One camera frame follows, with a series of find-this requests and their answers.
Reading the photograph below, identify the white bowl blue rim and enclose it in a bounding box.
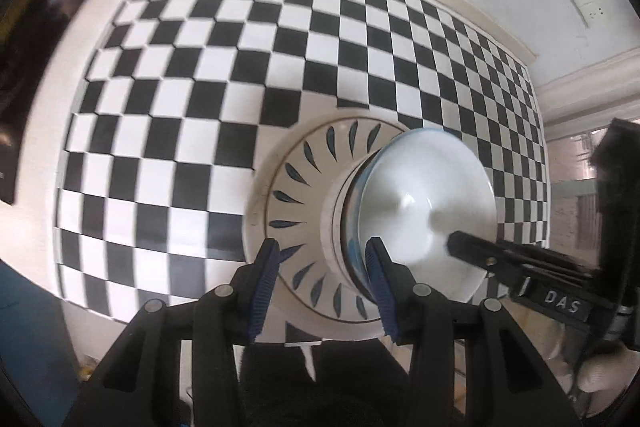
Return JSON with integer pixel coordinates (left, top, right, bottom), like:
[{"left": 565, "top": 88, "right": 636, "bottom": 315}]
[{"left": 340, "top": 129, "right": 498, "bottom": 303}]

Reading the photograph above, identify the white plate blue leaf pattern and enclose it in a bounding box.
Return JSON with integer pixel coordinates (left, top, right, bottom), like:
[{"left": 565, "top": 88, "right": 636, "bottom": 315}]
[{"left": 243, "top": 109, "right": 407, "bottom": 340}]

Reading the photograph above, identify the white gloved right hand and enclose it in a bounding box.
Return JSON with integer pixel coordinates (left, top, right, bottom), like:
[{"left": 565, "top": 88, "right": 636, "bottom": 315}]
[{"left": 544, "top": 323, "right": 639, "bottom": 417}]

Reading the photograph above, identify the checkered black white mat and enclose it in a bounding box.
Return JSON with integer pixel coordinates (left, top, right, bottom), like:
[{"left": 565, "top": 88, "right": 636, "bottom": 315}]
[{"left": 55, "top": 0, "right": 549, "bottom": 322}]

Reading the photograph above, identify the black stove top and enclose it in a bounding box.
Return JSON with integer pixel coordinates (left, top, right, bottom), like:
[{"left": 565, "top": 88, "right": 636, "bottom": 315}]
[{"left": 1, "top": 0, "right": 86, "bottom": 205}]

